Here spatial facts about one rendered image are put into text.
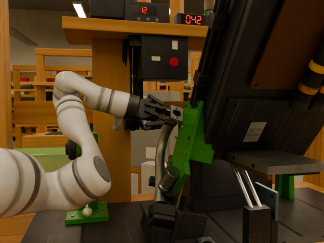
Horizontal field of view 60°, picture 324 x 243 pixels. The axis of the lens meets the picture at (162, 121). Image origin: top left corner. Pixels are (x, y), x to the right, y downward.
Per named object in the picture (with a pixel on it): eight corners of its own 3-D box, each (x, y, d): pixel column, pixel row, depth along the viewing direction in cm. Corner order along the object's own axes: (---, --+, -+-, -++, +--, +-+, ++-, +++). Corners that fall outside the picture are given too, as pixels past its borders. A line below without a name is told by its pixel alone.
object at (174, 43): (188, 79, 100) (189, 36, 99) (141, 78, 96) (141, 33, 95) (178, 82, 112) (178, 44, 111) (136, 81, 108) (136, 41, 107)
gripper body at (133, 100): (125, 106, 77) (157, 115, 79) (128, 86, 82) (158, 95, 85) (119, 124, 82) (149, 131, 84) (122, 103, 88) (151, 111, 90)
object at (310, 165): (329, 176, 63) (330, 163, 63) (266, 181, 60) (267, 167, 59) (241, 149, 101) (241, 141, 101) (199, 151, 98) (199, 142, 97)
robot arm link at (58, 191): (62, 176, 63) (-39, 170, 39) (97, 155, 63) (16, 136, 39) (78, 214, 61) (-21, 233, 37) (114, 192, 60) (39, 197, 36)
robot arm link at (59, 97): (50, 96, 82) (54, 128, 73) (54, 71, 77) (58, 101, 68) (75, 98, 85) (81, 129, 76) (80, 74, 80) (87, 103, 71)
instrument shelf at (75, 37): (305, 43, 109) (305, 32, 109) (61, 28, 88) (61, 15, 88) (266, 54, 134) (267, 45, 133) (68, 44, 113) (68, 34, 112)
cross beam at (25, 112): (306, 119, 136) (307, 101, 136) (13, 124, 106) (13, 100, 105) (299, 119, 141) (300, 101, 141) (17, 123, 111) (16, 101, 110)
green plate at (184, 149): (208, 183, 76) (228, 108, 76) (179, 177, 74) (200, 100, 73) (193, 172, 87) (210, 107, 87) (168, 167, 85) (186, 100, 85)
